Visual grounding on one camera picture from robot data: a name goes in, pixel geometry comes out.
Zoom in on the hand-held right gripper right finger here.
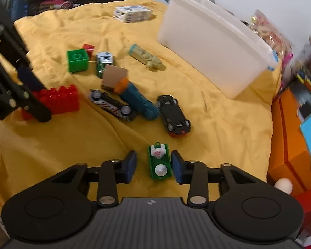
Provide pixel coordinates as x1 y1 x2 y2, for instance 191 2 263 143
170 150 260 209

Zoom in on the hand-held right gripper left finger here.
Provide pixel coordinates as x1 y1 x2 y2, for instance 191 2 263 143
50 150 138 208

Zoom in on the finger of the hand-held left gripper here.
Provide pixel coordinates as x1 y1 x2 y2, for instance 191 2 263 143
0 24 46 92
0 47 52 123

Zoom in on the green toy with white figures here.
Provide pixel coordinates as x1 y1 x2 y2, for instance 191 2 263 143
147 141 172 180

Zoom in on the red building block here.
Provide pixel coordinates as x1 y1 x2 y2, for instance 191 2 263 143
22 84 80 120

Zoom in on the white plastic container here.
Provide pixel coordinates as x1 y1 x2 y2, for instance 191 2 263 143
157 0 279 99

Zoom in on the yellow blanket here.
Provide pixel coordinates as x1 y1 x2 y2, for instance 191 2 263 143
0 0 282 213

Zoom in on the green building block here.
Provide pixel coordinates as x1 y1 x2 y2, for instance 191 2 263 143
66 48 90 73

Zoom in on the black toy car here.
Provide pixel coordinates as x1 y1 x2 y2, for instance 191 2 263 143
156 94 192 138

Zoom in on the silver toy car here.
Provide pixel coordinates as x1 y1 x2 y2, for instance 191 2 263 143
89 89 138 122

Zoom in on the teal cylinder with orange cap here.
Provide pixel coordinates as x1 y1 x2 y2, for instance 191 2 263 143
114 78 160 121

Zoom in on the small red block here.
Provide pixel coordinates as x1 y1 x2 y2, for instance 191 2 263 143
82 43 96 58

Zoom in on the green and white toy car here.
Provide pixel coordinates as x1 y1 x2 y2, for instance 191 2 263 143
95 51 116 79

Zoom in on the brown cardboard piece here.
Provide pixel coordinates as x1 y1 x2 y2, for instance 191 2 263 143
101 64 129 91

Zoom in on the white ball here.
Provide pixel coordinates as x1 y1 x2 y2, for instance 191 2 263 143
274 178 293 195

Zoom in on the orange box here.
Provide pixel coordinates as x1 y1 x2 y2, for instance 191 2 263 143
266 88 311 195

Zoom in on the small white carton box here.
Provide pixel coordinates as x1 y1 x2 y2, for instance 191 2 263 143
113 5 154 23

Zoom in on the clear snack bag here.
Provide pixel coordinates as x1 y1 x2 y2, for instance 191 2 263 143
245 9 293 63

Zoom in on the colourful toy box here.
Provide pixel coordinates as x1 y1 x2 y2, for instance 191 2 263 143
292 30 311 105

